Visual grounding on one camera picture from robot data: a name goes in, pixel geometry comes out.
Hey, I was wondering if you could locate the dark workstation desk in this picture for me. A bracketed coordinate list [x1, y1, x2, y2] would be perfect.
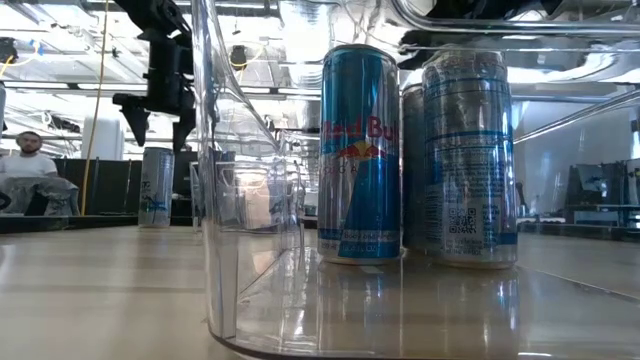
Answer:
[564, 158, 640, 229]

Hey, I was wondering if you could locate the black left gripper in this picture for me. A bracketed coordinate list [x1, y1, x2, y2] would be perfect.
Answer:
[111, 28, 198, 154]

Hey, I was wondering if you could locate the person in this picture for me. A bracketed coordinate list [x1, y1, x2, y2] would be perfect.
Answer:
[0, 130, 60, 179]

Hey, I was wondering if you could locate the yellow cable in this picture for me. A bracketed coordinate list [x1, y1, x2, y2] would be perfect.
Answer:
[79, 0, 111, 217]

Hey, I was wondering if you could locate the clear plastic bin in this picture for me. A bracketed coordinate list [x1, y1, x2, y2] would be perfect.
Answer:
[189, 0, 640, 360]
[188, 159, 306, 234]

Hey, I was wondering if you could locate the black partition panel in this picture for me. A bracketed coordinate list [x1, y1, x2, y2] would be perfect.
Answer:
[52, 149, 199, 217]

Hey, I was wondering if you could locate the blue silver Red Bull can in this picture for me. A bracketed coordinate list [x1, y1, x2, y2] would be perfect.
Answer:
[401, 83, 427, 251]
[317, 43, 403, 266]
[421, 48, 520, 270]

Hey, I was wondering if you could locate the white Celsius can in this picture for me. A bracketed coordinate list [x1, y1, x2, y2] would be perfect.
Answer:
[137, 146, 176, 230]

